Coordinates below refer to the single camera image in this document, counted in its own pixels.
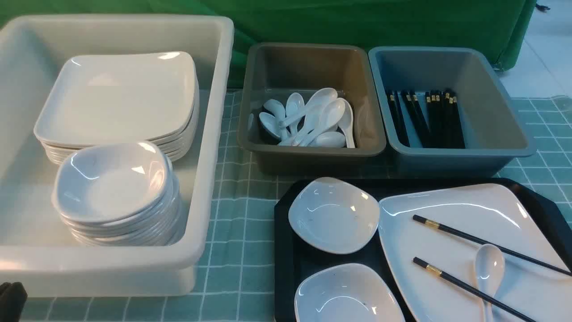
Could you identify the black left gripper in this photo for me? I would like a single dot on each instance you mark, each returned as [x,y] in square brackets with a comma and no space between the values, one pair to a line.
[13,297]

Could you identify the white bowl tray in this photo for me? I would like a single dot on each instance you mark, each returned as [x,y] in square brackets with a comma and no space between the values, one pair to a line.
[334,216]
[351,292]

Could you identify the black chopstick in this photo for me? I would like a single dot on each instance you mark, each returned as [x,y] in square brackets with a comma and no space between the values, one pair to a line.
[459,283]
[480,241]

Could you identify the white ceramic spoon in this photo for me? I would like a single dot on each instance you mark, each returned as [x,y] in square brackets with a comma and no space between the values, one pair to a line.
[489,269]

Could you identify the large white square plate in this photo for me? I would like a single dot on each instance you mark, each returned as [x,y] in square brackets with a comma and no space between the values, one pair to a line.
[513,217]

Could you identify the large white plastic tub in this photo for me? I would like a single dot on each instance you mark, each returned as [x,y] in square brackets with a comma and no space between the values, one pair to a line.
[36,247]

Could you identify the stack of white bowls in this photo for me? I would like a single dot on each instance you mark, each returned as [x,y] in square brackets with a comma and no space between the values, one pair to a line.
[120,195]

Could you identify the stack of white square plates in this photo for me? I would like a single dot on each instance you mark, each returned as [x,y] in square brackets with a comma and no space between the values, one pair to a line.
[109,99]

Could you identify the green checked tablecloth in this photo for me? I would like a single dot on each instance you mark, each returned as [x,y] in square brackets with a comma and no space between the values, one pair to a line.
[234,276]

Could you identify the black serving tray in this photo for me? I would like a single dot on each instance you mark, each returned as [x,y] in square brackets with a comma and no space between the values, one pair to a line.
[295,260]

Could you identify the brown plastic bin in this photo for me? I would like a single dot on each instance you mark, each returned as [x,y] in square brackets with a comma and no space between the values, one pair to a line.
[277,70]

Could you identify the pile of white spoons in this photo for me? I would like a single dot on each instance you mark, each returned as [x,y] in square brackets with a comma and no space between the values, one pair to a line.
[324,120]

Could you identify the bundle of black chopsticks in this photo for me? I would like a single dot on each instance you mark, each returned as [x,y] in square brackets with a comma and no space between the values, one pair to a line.
[435,117]

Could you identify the blue-grey plastic bin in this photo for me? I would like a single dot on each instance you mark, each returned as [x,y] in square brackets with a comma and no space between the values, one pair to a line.
[493,133]

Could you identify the green backdrop cloth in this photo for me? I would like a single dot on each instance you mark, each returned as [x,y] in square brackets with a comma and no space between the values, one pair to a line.
[495,28]

